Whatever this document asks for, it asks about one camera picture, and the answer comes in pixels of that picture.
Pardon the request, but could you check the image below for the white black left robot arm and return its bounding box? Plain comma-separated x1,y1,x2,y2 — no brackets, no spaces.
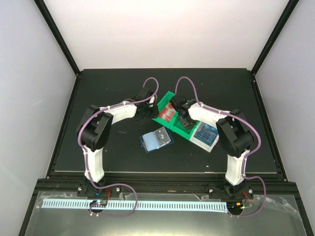
77,88,158,196

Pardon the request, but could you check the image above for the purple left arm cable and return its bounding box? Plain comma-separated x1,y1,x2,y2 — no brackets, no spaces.
77,77,159,218

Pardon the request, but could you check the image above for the red white card stack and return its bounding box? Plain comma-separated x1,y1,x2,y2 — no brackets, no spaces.
158,103,176,122

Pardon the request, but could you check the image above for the black card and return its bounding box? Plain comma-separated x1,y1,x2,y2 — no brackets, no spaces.
154,127,171,147

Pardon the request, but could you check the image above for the green plastic bin left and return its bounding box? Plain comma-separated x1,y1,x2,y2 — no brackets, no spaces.
153,91,178,130

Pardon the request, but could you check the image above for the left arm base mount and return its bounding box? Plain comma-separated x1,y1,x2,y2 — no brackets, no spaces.
77,180,122,198

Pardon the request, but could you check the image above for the left frame post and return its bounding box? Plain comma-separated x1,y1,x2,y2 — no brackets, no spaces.
34,0,81,76

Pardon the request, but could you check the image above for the small circuit board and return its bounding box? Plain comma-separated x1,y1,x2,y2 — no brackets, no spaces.
90,200,108,207

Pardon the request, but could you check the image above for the black aluminium frame rail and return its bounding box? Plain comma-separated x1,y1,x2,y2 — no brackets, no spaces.
34,173,299,197

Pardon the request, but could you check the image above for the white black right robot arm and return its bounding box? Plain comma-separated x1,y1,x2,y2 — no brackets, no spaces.
170,94,261,198

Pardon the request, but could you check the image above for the blue leather card holder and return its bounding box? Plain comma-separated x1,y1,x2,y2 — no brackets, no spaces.
140,128,174,153

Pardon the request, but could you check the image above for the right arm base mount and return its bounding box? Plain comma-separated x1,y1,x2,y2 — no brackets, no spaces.
205,182,253,200

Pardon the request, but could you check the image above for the blue card stack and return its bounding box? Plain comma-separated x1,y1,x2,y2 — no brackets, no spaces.
194,124,218,146

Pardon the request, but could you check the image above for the green plastic bin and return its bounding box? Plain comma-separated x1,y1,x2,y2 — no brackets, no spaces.
153,91,178,130
169,117,198,140

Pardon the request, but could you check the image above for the frame post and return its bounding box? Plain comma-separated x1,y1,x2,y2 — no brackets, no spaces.
251,0,299,76
34,0,81,76

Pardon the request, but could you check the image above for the clear plastic bin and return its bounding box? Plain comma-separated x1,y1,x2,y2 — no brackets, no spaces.
189,121,219,152

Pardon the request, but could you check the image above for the white slotted cable duct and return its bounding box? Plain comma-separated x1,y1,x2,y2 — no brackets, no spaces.
41,199,228,213

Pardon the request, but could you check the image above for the green plastic bin middle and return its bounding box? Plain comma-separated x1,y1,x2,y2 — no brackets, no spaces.
169,117,198,140

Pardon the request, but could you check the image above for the right frame post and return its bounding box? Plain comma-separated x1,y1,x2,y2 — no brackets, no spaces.
251,0,299,76

